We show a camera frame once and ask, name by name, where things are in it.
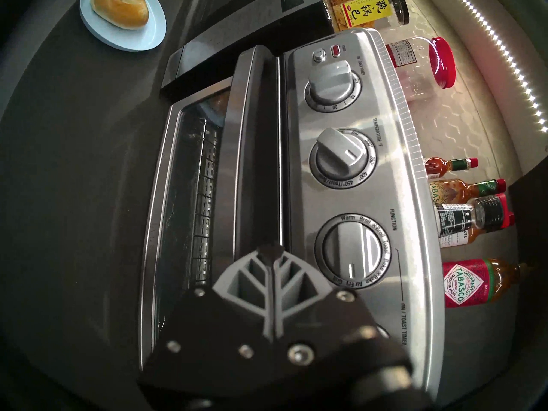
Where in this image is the oven toast timer knob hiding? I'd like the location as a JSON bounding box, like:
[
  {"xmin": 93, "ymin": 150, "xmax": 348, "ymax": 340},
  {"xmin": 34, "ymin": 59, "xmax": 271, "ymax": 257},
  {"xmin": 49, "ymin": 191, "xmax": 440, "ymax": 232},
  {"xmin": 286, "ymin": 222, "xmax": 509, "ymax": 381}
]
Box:
[{"xmin": 370, "ymin": 322, "xmax": 405, "ymax": 351}]

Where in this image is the yellow label snack jar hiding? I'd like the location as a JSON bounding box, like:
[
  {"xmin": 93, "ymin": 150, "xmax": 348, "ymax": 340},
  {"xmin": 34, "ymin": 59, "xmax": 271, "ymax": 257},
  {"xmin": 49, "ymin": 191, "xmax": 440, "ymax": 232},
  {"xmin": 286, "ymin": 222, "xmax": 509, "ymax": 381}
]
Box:
[{"xmin": 328, "ymin": 0, "xmax": 410, "ymax": 33}]

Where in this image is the oven function knob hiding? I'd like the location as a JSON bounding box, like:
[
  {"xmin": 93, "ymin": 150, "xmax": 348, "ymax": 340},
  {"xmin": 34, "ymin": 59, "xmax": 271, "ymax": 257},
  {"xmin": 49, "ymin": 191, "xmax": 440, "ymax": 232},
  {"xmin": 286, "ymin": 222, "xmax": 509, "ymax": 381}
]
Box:
[{"xmin": 315, "ymin": 215, "xmax": 392, "ymax": 291}]

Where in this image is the black microwave oven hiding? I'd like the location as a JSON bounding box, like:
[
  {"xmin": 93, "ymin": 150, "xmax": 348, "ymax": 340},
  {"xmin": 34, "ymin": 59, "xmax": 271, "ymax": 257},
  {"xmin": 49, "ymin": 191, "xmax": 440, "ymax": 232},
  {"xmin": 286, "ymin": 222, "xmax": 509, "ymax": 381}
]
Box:
[{"xmin": 159, "ymin": 0, "xmax": 334, "ymax": 104}]

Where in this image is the dark wall shelf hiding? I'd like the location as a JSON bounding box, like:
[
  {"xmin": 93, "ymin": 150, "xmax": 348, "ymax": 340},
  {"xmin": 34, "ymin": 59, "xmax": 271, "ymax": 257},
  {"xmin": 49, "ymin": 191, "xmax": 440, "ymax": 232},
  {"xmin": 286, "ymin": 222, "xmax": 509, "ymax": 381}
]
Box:
[{"xmin": 507, "ymin": 145, "xmax": 548, "ymax": 261}]

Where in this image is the stainless steel toaster oven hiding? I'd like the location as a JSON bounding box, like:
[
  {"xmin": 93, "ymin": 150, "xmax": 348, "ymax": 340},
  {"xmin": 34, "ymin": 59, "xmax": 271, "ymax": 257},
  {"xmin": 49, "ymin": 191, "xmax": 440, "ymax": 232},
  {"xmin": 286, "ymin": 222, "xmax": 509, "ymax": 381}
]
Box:
[{"xmin": 139, "ymin": 28, "xmax": 446, "ymax": 393}]

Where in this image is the red lid plastic snack jar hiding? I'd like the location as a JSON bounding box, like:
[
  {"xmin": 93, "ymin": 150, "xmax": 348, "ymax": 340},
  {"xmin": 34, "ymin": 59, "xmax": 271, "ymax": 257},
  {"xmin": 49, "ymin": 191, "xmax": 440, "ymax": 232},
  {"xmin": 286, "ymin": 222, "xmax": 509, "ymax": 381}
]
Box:
[{"xmin": 385, "ymin": 36, "xmax": 456, "ymax": 102}]

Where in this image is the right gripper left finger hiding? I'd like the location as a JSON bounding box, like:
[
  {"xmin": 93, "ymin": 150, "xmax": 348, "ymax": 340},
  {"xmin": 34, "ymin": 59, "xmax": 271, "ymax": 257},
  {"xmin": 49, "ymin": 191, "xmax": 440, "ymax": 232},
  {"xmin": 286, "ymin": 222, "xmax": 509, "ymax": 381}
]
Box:
[{"xmin": 141, "ymin": 246, "xmax": 274, "ymax": 385}]

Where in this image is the large Tabasco sauce bottle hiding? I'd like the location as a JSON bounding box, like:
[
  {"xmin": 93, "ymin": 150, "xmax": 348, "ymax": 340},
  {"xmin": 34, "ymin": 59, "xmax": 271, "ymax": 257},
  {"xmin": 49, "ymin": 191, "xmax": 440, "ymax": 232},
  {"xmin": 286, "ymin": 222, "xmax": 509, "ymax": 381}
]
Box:
[{"xmin": 442, "ymin": 258, "xmax": 531, "ymax": 309}]

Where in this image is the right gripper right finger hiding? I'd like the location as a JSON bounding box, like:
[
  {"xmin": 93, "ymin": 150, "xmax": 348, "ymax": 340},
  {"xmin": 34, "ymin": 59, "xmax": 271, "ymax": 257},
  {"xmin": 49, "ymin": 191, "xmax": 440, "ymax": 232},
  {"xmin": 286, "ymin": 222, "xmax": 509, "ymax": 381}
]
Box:
[{"xmin": 274, "ymin": 246, "xmax": 414, "ymax": 374}]

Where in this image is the light blue plate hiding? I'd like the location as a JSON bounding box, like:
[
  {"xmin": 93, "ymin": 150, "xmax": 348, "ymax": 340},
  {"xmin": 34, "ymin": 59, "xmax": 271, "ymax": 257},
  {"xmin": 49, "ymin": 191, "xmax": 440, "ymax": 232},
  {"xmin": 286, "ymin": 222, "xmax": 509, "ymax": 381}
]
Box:
[{"xmin": 79, "ymin": 0, "xmax": 167, "ymax": 52}]

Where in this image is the LED light strip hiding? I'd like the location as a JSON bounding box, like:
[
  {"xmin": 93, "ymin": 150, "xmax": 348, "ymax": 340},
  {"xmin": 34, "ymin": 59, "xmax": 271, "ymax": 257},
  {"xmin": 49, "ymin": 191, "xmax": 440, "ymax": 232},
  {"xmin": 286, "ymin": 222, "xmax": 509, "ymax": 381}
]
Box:
[{"xmin": 445, "ymin": 0, "xmax": 548, "ymax": 132}]

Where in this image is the oven temperature knob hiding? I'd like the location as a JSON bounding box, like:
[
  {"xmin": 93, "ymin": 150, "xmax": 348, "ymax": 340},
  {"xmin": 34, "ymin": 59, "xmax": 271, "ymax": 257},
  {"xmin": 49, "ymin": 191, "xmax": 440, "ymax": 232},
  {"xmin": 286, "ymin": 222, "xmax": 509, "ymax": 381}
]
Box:
[{"xmin": 309, "ymin": 128, "xmax": 377, "ymax": 188}]

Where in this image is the small red hot sauce bottle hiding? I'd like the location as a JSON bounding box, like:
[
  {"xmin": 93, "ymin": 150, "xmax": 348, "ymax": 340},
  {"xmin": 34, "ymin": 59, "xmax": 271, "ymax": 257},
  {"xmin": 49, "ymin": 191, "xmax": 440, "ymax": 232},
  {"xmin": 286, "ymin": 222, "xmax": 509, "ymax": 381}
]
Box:
[{"xmin": 424, "ymin": 157, "xmax": 479, "ymax": 179}]

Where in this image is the glass oven door with handle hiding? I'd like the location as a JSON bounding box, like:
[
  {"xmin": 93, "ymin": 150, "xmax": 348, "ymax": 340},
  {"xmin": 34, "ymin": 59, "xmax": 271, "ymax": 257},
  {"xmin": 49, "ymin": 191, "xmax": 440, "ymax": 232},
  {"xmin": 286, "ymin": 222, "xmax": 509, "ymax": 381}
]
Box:
[{"xmin": 139, "ymin": 45, "xmax": 285, "ymax": 372}]

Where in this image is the golden bagel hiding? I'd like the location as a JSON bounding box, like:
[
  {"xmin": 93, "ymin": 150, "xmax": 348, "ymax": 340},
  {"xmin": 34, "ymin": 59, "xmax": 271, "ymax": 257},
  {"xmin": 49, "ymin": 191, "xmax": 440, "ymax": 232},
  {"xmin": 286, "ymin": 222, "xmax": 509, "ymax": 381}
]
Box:
[{"xmin": 91, "ymin": 0, "xmax": 149, "ymax": 30}]

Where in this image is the black cap salt shaker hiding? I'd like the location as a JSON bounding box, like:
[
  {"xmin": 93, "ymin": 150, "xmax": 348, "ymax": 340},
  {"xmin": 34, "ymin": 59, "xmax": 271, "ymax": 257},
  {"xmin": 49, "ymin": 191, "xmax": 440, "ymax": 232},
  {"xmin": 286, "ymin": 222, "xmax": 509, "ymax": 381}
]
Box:
[{"xmin": 435, "ymin": 195, "xmax": 508, "ymax": 237}]

